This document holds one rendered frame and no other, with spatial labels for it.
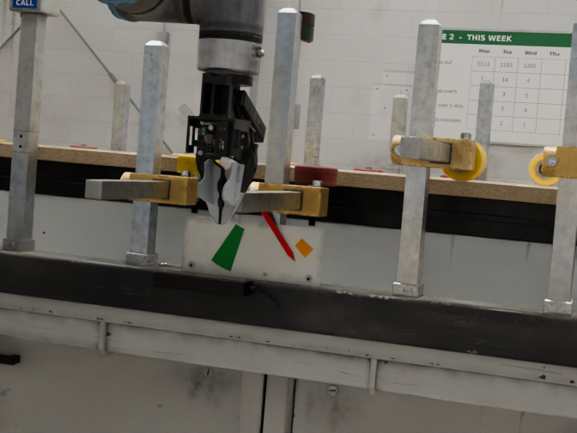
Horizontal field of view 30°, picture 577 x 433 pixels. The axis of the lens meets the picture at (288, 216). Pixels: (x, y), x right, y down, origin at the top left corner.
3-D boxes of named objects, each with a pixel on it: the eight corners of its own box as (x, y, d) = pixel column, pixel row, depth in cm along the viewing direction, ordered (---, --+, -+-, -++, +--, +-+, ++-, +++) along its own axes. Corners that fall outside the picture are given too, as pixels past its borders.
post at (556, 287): (567, 318, 173) (596, 18, 171) (545, 315, 174) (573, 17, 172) (569, 315, 177) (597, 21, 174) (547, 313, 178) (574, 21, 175)
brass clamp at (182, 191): (184, 205, 192) (186, 177, 192) (116, 198, 196) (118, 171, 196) (197, 204, 198) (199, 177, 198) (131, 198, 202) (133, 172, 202)
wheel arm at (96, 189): (101, 204, 170) (104, 178, 169) (82, 203, 171) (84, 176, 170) (207, 201, 211) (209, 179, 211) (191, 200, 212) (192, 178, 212)
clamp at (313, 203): (318, 216, 185) (321, 187, 185) (245, 210, 189) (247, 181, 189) (328, 216, 190) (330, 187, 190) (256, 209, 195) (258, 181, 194)
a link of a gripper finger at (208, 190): (187, 223, 151) (191, 157, 151) (203, 222, 157) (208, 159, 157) (208, 225, 150) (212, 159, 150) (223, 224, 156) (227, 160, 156)
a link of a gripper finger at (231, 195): (208, 225, 150) (212, 159, 150) (223, 224, 156) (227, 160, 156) (228, 228, 149) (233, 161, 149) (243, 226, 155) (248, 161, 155)
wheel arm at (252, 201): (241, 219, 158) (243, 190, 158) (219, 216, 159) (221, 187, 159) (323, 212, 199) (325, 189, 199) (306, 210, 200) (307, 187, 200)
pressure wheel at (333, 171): (326, 228, 194) (331, 164, 193) (284, 224, 196) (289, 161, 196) (337, 227, 201) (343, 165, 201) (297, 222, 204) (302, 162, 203)
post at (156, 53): (142, 304, 197) (162, 40, 194) (125, 302, 198) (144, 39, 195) (151, 302, 200) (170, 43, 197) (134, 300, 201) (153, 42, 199)
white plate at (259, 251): (318, 287, 185) (323, 228, 185) (179, 271, 193) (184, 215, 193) (319, 286, 186) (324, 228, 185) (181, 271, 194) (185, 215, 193)
